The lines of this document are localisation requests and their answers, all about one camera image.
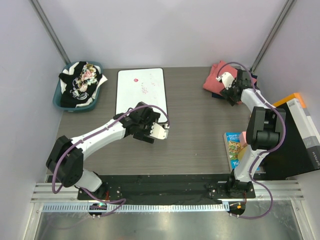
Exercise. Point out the right aluminium corner post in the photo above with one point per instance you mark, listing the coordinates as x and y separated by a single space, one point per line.
280 19

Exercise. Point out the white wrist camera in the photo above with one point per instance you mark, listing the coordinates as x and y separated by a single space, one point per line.
226 79
159 131

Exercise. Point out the left aluminium corner post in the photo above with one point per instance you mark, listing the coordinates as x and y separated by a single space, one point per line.
50 30

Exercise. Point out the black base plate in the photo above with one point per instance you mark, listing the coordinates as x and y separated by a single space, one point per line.
172 189

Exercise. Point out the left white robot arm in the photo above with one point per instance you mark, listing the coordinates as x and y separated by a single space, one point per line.
66 160

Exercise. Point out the black orange box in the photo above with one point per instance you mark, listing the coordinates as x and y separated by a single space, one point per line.
300 151

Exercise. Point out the teal laundry basket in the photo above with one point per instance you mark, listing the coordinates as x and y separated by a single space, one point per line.
57 94

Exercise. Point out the blue illustrated book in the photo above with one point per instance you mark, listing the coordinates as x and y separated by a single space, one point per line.
234 150

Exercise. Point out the black floral t shirt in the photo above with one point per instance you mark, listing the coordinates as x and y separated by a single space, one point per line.
80 84

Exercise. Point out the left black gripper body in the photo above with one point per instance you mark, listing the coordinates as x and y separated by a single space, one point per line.
144 130

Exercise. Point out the red t shirt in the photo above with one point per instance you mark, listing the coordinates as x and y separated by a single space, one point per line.
241 74

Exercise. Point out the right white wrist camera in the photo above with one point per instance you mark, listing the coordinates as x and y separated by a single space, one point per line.
226 79

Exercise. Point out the white board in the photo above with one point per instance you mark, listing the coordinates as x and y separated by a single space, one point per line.
142 85

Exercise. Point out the folded navy t shirt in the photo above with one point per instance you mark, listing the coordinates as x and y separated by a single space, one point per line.
218 96

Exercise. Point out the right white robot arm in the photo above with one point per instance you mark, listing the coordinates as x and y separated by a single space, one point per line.
265 132

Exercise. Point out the aluminium corner post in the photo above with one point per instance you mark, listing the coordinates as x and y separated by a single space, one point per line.
50 30
280 19

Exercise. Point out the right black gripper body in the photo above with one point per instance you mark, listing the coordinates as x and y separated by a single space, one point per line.
228 94

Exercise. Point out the pink power adapter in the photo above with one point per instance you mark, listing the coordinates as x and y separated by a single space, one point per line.
242 139

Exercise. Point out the aluminium frame rail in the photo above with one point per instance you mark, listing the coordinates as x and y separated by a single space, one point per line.
66 201

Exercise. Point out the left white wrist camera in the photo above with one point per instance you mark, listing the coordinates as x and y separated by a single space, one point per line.
159 131

